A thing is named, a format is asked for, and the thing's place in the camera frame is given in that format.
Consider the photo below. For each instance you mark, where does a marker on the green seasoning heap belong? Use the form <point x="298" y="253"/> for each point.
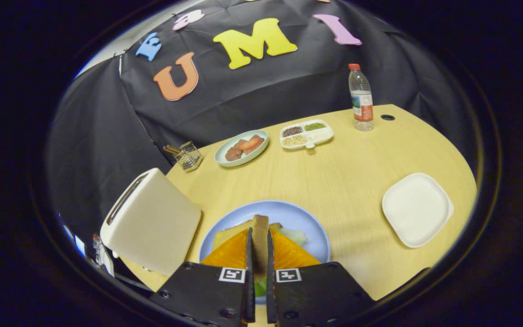
<point x="314" y="126"/>

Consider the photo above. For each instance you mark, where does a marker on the green lettuce leaf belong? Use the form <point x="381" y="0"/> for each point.
<point x="294" y="236"/>

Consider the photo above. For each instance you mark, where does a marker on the small white object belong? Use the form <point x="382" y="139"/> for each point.
<point x="103" y="255"/>

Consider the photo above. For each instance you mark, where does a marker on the white square plate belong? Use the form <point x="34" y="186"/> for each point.
<point x="418" y="209"/>

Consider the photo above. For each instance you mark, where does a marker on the brown wooden sticks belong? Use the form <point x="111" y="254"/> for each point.
<point x="170" y="149"/>

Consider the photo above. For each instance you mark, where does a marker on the dark beans heap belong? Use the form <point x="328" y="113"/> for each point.
<point x="292" y="131"/>

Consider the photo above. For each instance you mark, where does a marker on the pale seeds heap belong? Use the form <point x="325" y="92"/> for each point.
<point x="294" y="141"/>

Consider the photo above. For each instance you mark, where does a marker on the clear plastic water bottle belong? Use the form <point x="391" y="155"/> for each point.
<point x="361" y="100"/>

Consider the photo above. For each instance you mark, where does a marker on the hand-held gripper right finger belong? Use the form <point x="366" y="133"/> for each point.
<point x="320" y="295"/>

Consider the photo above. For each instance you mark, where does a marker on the white divided condiment tray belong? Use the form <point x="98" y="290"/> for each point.
<point x="323" y="135"/>

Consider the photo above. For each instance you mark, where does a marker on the white toaster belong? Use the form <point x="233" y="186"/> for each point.
<point x="157" y="222"/>

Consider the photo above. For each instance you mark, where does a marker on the light blue round plate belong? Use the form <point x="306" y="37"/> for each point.
<point x="288" y="215"/>

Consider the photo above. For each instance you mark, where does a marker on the brown meat chunk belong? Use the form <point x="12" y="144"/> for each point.
<point x="233" y="153"/>

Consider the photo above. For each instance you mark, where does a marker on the red tomato slice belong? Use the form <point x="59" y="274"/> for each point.
<point x="252" y="143"/>

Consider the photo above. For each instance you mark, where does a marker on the pale green round plate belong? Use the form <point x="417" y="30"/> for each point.
<point x="220" y="157"/>

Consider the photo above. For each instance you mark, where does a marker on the pale bread slice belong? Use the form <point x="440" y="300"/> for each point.
<point x="229" y="235"/>

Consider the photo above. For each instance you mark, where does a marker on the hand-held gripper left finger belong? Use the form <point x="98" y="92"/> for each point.
<point x="207" y="295"/>

